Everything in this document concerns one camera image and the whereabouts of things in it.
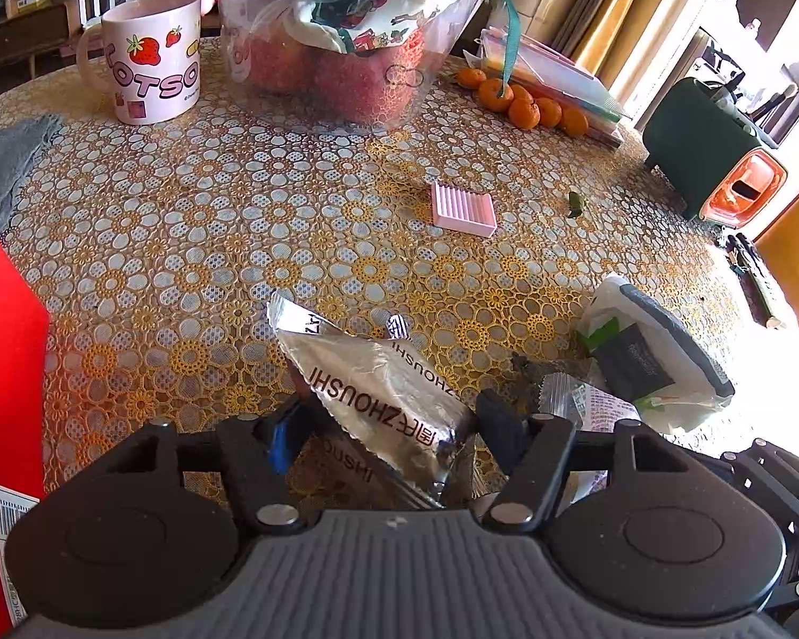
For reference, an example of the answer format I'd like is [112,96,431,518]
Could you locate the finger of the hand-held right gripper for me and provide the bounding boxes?
[720,438,799,535]

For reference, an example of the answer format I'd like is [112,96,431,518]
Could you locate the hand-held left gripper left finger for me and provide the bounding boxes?
[110,396,315,535]

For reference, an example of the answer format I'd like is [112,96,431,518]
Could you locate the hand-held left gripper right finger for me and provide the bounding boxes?
[476,389,692,535]

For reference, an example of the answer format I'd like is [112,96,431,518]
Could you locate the small clear printed wrapper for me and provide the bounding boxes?
[538,373,642,503]

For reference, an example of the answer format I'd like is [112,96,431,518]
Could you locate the silver snack wrapper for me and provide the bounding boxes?
[267,291,480,510]

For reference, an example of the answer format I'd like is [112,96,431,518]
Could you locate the red cardboard box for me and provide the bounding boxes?
[0,203,51,639]

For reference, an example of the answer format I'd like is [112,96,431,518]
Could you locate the floral lace covered desktop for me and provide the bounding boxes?
[0,36,799,520]

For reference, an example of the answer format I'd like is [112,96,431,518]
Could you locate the wooden stick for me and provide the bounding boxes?
[724,230,788,332]

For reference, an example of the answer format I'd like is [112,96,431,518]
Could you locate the pink ribbed tray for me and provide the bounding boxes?
[430,181,495,239]

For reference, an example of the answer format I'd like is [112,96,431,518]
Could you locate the orange lidded bin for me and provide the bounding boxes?
[700,150,788,228]

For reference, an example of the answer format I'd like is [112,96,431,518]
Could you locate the pile of tangerines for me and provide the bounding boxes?
[454,65,591,138]

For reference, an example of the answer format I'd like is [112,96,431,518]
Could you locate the green and orange bin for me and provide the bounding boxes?
[642,76,780,220]

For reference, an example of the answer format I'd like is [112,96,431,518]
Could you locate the stack of coloured folders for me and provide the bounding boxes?
[479,27,633,148]

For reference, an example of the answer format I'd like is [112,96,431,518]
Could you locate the red apple in foam net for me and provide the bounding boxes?
[314,46,419,125]
[245,36,322,93]

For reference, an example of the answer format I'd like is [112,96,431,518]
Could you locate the clear plastic bag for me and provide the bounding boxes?
[214,0,497,130]

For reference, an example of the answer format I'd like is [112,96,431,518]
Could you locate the pink strawberry mug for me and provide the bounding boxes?
[76,0,204,126]

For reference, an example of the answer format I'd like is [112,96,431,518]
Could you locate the grey cloth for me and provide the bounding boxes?
[0,113,64,235]

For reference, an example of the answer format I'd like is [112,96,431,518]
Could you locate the teal ribbon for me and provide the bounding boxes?
[491,0,524,95]

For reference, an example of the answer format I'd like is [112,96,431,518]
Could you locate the printed cloth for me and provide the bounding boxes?
[293,0,457,55]

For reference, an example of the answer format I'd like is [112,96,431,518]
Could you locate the leaning brown boards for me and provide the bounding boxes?
[506,0,720,87]

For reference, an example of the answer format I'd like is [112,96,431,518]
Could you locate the white router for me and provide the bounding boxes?
[76,0,138,34]

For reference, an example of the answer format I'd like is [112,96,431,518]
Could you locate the wooden cabinet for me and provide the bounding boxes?
[0,0,222,77]

